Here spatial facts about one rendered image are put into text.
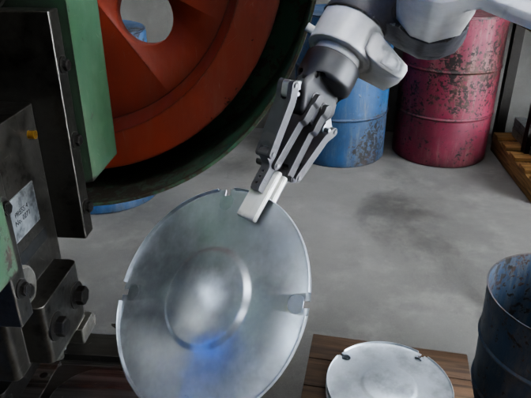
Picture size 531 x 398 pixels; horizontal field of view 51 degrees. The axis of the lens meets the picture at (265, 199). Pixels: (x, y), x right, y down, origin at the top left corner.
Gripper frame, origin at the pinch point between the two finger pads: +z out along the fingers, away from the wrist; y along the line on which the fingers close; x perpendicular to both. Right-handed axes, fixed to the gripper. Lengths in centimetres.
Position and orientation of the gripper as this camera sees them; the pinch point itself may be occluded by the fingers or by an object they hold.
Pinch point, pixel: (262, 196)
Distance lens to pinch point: 69.9
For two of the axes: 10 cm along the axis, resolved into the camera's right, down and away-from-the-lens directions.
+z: -4.7, 8.7, -1.4
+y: -5.0, -3.9, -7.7
